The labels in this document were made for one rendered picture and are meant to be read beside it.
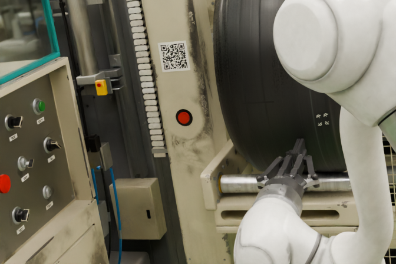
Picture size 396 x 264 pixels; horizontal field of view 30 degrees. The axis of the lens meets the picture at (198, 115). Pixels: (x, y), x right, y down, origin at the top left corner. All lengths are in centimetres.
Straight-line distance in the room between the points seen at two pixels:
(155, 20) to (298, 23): 109
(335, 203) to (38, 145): 70
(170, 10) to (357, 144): 84
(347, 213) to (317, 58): 103
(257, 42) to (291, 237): 47
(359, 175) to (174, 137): 85
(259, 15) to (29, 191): 65
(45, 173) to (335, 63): 114
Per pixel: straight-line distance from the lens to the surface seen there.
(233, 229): 184
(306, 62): 77
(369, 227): 121
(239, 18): 159
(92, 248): 189
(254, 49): 157
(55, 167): 183
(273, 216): 129
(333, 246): 129
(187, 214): 198
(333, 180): 176
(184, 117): 187
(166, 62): 185
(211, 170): 181
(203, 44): 186
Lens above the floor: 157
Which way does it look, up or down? 16 degrees down
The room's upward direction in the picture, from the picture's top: 9 degrees counter-clockwise
